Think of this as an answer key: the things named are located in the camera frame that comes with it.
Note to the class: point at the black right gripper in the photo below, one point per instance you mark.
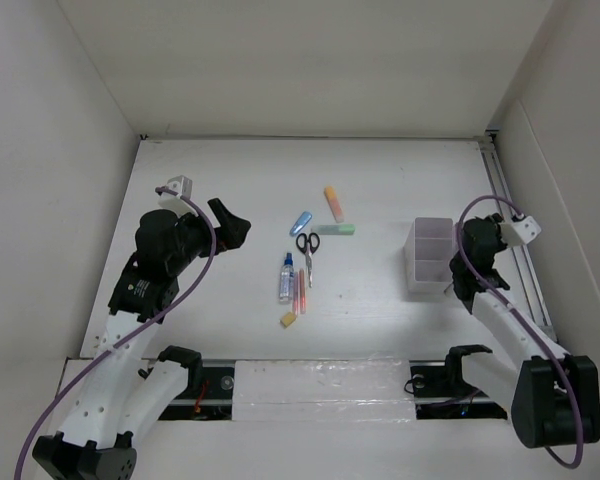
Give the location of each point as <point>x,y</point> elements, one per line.
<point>496,219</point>

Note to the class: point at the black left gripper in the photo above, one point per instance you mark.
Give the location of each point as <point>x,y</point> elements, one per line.
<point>232,229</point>

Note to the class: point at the orange barrel pen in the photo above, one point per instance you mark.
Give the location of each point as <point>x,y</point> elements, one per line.
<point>302,291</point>

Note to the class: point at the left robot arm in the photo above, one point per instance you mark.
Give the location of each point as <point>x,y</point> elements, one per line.
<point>119,400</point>

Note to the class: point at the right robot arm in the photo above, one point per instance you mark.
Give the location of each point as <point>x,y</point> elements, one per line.
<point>551,396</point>

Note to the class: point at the clear blue spray bottle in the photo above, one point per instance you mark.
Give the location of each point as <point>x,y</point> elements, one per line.
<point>286,280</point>

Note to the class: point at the blue translucent correction tape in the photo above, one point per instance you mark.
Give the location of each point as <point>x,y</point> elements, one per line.
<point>301,222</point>

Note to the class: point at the pink barrel pen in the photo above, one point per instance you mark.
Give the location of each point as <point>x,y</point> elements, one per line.
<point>296,294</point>

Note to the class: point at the green highlighter marker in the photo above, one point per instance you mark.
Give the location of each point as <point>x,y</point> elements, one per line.
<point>334,229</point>

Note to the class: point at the yellow eraser block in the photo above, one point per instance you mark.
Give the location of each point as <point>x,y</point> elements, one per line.
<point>288,319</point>

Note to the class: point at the orange highlighter marker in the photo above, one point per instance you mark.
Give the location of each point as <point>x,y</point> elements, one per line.
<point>334,204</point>

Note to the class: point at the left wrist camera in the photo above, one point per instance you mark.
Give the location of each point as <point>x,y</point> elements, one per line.
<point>177,192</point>

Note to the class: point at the black handled scissors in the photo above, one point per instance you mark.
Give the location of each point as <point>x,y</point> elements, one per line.
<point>308,244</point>

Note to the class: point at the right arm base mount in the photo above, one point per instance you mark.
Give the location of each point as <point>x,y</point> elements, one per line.
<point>441,393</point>

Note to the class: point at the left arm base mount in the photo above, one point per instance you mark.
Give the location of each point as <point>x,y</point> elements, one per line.
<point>209,394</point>

